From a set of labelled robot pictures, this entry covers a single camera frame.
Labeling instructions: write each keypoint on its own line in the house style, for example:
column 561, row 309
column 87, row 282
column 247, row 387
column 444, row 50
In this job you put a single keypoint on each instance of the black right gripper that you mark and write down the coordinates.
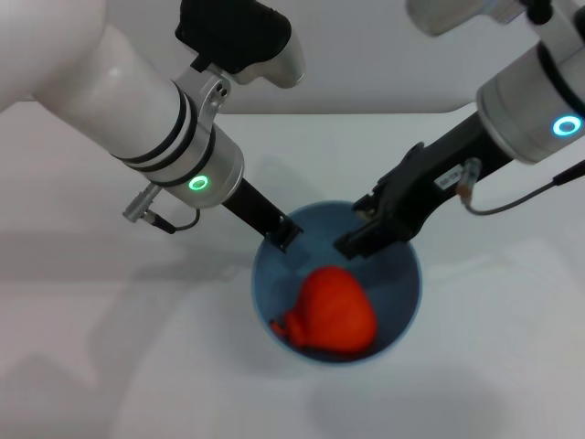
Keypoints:
column 434, row 174

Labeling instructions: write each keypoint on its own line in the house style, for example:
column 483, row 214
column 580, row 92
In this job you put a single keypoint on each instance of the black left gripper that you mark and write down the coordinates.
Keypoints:
column 249, row 206

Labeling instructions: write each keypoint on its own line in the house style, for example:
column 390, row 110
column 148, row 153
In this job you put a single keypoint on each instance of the blue ceramic bowl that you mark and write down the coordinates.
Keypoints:
column 397, row 283

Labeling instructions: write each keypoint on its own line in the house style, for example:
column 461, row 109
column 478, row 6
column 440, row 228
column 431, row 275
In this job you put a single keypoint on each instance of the orange mandarin fruit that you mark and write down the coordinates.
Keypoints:
column 338, row 306

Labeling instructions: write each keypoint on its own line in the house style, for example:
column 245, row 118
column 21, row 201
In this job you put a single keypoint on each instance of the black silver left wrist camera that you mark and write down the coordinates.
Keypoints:
column 237, row 36

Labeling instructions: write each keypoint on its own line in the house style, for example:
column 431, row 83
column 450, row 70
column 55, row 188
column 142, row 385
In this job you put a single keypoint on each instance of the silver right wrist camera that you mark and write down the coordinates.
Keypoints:
column 439, row 16

